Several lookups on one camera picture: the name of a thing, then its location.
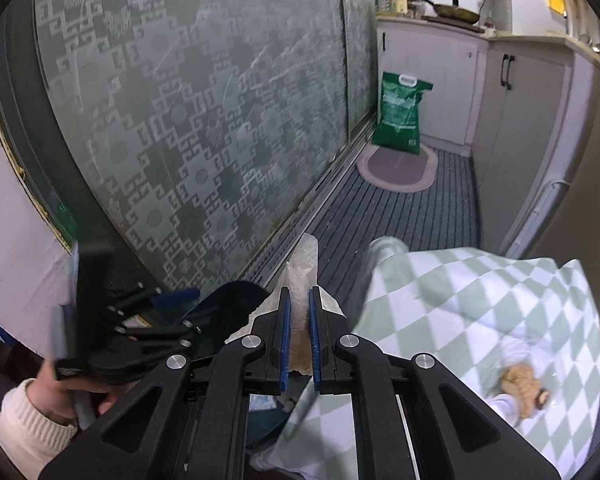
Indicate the brown food scrap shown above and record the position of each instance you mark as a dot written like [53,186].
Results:
[522,385]

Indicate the person's left forearm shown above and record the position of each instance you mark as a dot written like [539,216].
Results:
[25,430]

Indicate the green rice bag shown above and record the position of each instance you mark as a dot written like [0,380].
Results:
[400,110]

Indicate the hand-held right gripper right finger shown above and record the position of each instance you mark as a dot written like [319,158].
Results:
[315,345]

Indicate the dark teal trash bin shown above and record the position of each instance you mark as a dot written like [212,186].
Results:
[225,310]

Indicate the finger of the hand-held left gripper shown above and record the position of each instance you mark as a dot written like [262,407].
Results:
[165,337]
[175,297]

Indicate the frying pan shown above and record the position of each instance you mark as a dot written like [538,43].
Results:
[455,10]

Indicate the white pipe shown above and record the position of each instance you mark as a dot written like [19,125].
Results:
[540,200]

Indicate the beige two-door fridge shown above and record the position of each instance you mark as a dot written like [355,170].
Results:
[595,170]

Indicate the translucent plastic bag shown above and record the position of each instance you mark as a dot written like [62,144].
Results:
[302,270]

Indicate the person's left hand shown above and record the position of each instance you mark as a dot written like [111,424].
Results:
[55,397]

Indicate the oval grey floor mat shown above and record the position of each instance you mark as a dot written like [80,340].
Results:
[395,165]

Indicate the green white checkered tablecloth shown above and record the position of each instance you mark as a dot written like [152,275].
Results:
[455,310]

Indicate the patterned glass sliding door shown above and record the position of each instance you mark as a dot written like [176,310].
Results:
[180,110]
[360,35]

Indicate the white base cabinet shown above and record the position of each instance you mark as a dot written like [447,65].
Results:
[430,60]
[525,125]

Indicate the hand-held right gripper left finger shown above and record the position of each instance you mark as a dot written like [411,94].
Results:
[285,345]

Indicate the striped grey floor mat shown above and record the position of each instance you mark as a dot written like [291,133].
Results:
[405,215]

